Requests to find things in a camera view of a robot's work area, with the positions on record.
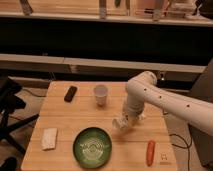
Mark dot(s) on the green ceramic bowl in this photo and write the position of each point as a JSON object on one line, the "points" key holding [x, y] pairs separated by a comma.
{"points": [[92, 148]]}

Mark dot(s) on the black office chair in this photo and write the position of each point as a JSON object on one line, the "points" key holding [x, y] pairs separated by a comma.
{"points": [[9, 102]]}

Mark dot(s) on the orange carrot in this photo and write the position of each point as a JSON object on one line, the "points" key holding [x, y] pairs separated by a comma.
{"points": [[150, 152]]}

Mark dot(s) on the black rectangular block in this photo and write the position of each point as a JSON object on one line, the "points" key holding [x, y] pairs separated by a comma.
{"points": [[70, 94]]}

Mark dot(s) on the white paper cup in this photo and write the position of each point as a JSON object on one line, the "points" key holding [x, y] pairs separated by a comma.
{"points": [[100, 94]]}

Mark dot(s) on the wooden table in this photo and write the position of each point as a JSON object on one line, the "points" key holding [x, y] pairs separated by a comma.
{"points": [[128, 149]]}

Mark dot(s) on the white plastic bottle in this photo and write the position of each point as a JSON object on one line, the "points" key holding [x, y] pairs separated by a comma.
{"points": [[120, 123]]}

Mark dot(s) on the long grey shelf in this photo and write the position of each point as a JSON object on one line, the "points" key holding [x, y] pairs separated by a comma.
{"points": [[92, 66]]}

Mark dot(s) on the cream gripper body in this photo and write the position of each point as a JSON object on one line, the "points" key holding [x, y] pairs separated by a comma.
{"points": [[132, 120]]}

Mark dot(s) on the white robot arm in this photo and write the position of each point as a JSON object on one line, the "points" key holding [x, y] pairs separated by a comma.
{"points": [[142, 88]]}

